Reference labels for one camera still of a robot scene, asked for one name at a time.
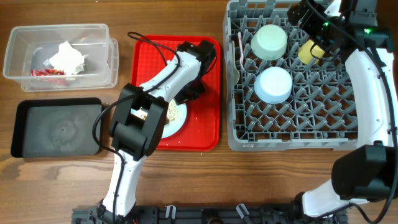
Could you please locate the yellow plastic cup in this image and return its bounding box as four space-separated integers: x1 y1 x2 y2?
298 40 325 65

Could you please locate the green bowl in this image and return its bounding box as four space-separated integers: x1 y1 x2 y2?
251 24 287 60

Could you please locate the white plastic fork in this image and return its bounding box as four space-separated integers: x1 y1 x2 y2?
238 32 245 71

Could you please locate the light blue bowl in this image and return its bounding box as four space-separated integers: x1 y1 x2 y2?
254 67 293 104

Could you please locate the white napkin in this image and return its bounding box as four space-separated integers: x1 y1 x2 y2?
43 41 88 76

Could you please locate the red snack wrapper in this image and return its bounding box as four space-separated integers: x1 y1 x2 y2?
30 68 68 86

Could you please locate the white plastic spoon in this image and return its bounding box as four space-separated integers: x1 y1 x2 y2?
231 41 240 85

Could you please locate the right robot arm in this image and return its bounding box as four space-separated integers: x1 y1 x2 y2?
287 1 397 222

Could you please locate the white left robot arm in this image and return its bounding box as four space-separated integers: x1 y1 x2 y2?
97 40 216 223

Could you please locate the grey dishwasher rack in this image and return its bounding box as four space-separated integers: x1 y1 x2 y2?
223 1 358 151

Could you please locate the light blue plate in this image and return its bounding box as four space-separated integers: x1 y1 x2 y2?
130 102 188 139

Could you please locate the red plastic tray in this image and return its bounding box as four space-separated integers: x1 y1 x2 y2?
131 35 222 151

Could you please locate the clear plastic bin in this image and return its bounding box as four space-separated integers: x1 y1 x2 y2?
2 23 119 93

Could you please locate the black tray bin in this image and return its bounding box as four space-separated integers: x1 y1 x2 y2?
11 97 102 158

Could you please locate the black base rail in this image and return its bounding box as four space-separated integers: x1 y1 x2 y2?
70 202 348 224

